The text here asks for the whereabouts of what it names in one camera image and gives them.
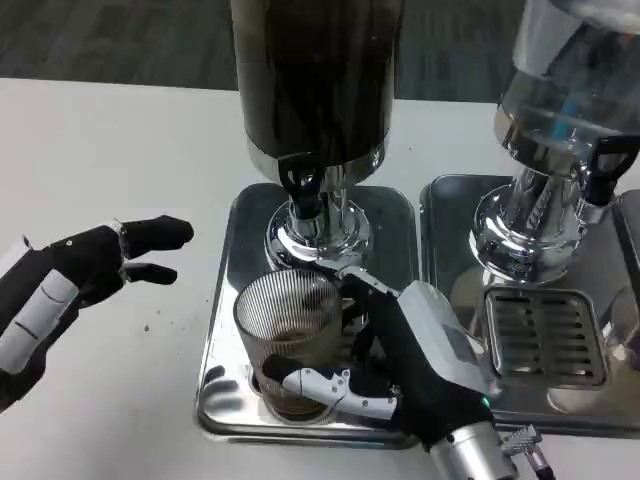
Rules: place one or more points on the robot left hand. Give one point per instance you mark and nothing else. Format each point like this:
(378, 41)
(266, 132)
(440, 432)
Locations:
(85, 265)

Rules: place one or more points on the clear ribbed glass cup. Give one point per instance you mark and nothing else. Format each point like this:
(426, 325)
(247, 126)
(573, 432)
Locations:
(285, 320)

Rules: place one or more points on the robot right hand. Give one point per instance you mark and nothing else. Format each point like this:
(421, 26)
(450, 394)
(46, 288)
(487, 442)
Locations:
(425, 360)

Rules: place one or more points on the steel tray under clear dispenser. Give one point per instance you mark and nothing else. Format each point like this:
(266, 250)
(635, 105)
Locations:
(450, 240)

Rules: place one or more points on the black tap of clear dispenser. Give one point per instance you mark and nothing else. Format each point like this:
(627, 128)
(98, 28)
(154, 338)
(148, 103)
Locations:
(605, 170)

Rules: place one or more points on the clear drink dispenser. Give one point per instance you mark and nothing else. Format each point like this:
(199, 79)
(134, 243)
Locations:
(555, 100)

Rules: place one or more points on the dark drink dispenser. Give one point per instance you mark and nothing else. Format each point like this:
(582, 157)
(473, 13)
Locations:
(315, 75)

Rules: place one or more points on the drip grid of clear dispenser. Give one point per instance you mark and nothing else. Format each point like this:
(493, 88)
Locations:
(545, 335)

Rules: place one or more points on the black tap of dark dispenser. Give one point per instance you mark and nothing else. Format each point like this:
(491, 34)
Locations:
(300, 185)

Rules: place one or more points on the steel tray under dark dispenser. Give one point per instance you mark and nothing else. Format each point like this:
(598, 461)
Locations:
(390, 235)

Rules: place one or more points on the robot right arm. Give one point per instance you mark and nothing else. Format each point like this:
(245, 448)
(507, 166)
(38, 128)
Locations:
(470, 455)

